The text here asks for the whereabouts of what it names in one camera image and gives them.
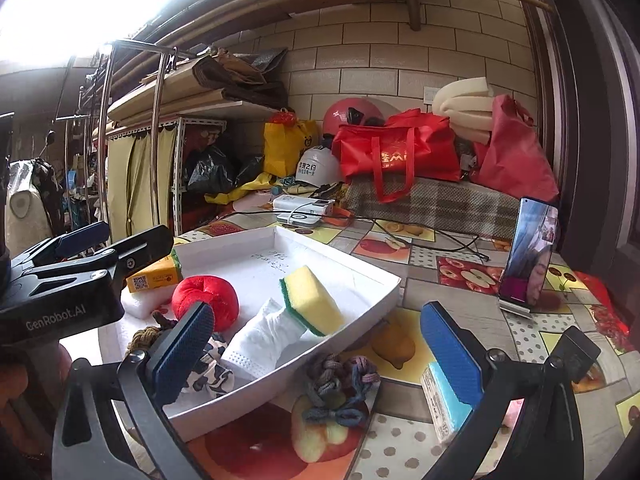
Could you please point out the yellow green scrub sponge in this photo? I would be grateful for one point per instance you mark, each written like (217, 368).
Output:
(310, 303)

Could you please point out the dark wooden door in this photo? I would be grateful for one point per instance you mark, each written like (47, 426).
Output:
(587, 62)

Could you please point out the plaid cloth covered box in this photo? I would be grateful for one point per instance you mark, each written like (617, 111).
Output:
(461, 207)

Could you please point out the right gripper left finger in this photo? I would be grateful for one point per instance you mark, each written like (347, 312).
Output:
(88, 442)

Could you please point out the black plastic bag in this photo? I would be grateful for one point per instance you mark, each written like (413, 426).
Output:
(217, 171)

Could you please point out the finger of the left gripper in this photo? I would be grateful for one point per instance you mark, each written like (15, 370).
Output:
(134, 253)
(59, 248)

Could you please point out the yellow small box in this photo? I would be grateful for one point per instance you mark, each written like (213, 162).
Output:
(164, 272)

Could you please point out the white face mask pack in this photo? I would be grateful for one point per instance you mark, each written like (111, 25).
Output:
(253, 352)

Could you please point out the red plastic bag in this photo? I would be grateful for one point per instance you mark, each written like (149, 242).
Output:
(607, 320)

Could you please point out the blue tissue pack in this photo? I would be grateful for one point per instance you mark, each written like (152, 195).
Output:
(448, 413)

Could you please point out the red nonwoven bag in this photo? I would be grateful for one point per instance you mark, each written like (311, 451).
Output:
(513, 162)

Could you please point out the cream foam roll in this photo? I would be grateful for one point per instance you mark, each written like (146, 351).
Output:
(467, 103)

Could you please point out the metal shelf with curtain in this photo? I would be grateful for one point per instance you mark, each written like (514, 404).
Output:
(140, 136)

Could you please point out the yellow shopping bag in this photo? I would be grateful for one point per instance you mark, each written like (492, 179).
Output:
(286, 139)

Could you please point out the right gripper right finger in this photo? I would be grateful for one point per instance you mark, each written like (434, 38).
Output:
(546, 442)

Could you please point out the red tote bag gold print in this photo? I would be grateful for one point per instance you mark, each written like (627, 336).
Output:
(409, 145)

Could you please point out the patterned cloth toy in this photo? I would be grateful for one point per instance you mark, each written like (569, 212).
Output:
(208, 374)

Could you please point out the white shallow box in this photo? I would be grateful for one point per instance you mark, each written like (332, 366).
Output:
(254, 262)

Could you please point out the white foam slab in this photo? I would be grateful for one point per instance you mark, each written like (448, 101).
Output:
(141, 304)

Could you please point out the smartphone on stand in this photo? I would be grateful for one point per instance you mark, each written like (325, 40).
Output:
(527, 264)

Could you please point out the red helmet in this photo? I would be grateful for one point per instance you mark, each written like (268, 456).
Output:
(351, 111)

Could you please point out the braided rope knot toy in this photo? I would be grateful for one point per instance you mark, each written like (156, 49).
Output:
(337, 389)

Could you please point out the red plush apple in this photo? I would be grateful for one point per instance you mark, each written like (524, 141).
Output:
(218, 293)

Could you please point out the white helmet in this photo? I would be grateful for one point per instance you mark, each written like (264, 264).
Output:
(317, 167)

